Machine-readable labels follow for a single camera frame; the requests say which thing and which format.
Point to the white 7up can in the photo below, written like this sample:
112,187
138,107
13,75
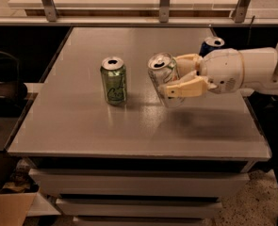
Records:
162,69

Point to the right metal bracket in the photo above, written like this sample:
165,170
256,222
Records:
239,14

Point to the black chair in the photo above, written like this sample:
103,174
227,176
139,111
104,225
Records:
12,88

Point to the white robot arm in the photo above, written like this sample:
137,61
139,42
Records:
260,70

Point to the middle metal bracket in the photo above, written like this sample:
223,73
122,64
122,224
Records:
164,11

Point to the green soda can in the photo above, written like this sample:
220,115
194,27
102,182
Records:
113,73

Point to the left metal bracket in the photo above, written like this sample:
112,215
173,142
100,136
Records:
49,10

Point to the metal bracket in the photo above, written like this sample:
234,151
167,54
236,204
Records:
239,14
49,10
164,11

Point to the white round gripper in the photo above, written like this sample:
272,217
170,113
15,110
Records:
222,69

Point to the blue Pepsi can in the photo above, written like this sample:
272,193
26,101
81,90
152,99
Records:
210,44

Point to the cardboard box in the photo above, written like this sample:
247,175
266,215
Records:
15,206

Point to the grey drawer cabinet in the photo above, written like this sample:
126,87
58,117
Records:
137,163

